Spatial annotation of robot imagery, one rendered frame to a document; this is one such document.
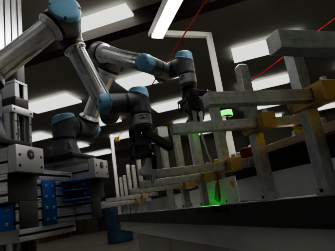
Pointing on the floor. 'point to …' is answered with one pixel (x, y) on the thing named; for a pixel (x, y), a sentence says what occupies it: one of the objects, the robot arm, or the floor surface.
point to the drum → (115, 228)
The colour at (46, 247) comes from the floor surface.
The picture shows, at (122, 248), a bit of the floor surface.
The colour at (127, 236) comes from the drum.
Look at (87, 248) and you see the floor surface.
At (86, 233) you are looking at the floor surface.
